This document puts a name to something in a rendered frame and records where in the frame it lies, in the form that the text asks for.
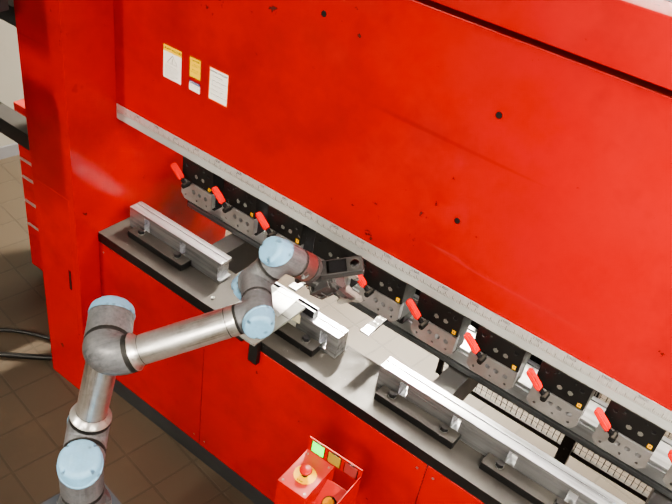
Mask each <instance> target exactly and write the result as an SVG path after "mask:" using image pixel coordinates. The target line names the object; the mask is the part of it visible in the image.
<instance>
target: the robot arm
mask: <svg viewBox="0 0 672 504"><path fill-rule="evenodd" d="M285 274H287V275H289V276H292V277H294V278H295V282H296V283H298V284H299V283H301V282H304V283H306V285H307V286H308V288H307V289H309V292H310V295H312V296H314V297H316V298H318V299H321V300H323V299H325V298H327V297H330V296H332V295H334V292H335V291H336V294H337V295H338V296H339V298H338V299H337V301H336V302H337V303H338V304H345V303H349V302H357V303H359V302H362V301H363V299H362V295H359V294H358V293H357V292H355V291H353V290H352V288H351V287H350V286H349V285H347V286H345V280H344V278H346V277H348V278H349V279H350V278H351V279H353V280H355V281H359V277H358V275H362V274H364V264H363V258H362V256H361V255H359V256H352V257H345V258H338V259H330V260H323V261H321V260H320V259H319V258H318V257H316V255H314V254H312V253H310V252H309V251H307V250H305V249H302V248H301V247H299V246H297V245H295V244H293V243H291V242H290V241H289V240H287V239H283V238H281V237H278V236H270V237H268V238H266V239H265V240H264V241H263V244H262V245H261V246H260V248H259V258H257V259H256V260H255V261H254V262H253V263H251V264H250V265H249V266H248V267H247V268H245V269H244V270H242V271H241V272H240V273H239V274H238V275H237V276H236V277H235V278H234V279H233V280H232V283H231V288H232V290H233V293H234V294H235V296H236V297H237V298H238V299H239V300H240V301H241V302H239V303H236V304H233V305H230V306H227V307H223V308H220V309H217V310H214V311H211V312H208V313H204V314H201V315H198V316H195V317H192V318H188V319H185V320H182V321H179V322H176V323H173V324H169V325H166V326H163V327H160V328H157V329H154V330H150V331H147V332H144V333H141V334H138V335H135V334H133V328H134V320H135V318H136V315H135V309H134V307H133V305H132V304H131V303H130V302H129V301H128V300H126V299H125V298H122V297H119V296H114V295H106V296H102V297H100V298H97V299H95V300H94V301H93V302H92V303H91V305H90V307H89V309H88V317H87V322H86V328H85V333H84V338H83V343H82V354H83V357H84V360H85V365H84V370H83V375H82V381H81V386H80V391H79V396H78V401H77V403H76V404H75V405H73V407H72V408H71V410H70V413H69V416H68V419H67V428H66V433H65V439H64V444H63V449H62V450H61V452H60V454H59V456H58V460H57V474H58V478H59V487H60V496H59V498H58V500H57V502H56V504H112V499H111V495H110V493H109V491H108V490H107V489H106V487H105V486H104V464H105V456H106V448H107V441H108V434H109V430H110V425H111V421H112V412H111V409H110V408H109V405H110V401H111V396H112V392H113V388H114V383H115V379H116V376H122V375H128V374H132V373H135V372H139V371H142V370H143V368H144V366H145V365H147V364H150V363H153V362H156V361H160V360H163V359H166V358H169V357H172V356H176V355H179V354H182V353H185V352H188V351H192V350H195V349H198V348H201V347H204V346H208V345H211V344H214V343H217V342H220V341H224V340H227V339H230V338H233V337H236V336H239V335H242V334H246V335H247V336H248V337H250V338H252V339H255V338H258V339H262V338H265V337H267V336H269V335H270V334H271V333H272V331H273V329H274V324H275V312H274V309H273V299H272V288H271V286H272V285H273V284H275V283H276V282H277V281H278V280H279V279H281V277H283V276H284V275H285ZM310 285H311V287H310ZM307 286H306V287H307ZM344 286H345V287H344ZM316 295H317V296H316ZM318 296H319V297H318Z"/></svg>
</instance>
